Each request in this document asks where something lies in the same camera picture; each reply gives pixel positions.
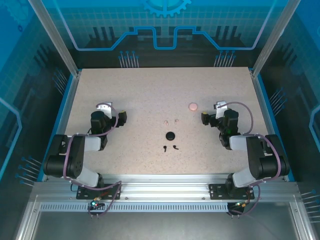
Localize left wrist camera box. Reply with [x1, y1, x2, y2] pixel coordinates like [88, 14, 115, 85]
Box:
[96, 101, 115, 119]

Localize slotted grey cable duct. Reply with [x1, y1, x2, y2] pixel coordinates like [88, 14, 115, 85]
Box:
[39, 202, 232, 213]

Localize wide aluminium mounting rail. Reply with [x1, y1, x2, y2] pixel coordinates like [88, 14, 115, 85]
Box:
[32, 173, 301, 204]

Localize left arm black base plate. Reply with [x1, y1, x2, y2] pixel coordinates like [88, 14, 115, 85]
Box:
[76, 183, 123, 200]

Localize aluminium frame post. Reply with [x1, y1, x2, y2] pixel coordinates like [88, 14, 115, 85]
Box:
[28, 0, 82, 77]
[251, 0, 302, 77]

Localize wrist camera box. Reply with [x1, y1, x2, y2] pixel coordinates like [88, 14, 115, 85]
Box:
[213, 100, 228, 120]
[96, 101, 115, 119]

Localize grey metal sheet panel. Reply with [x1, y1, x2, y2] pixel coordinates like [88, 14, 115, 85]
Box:
[31, 211, 301, 240]

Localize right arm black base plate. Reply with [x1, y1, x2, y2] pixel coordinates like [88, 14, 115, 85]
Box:
[208, 183, 255, 200]

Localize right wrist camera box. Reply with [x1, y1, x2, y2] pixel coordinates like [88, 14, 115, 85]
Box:
[213, 100, 228, 120]

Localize blue table edge trim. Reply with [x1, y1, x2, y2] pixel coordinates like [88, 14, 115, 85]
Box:
[256, 74, 297, 182]
[36, 73, 76, 182]

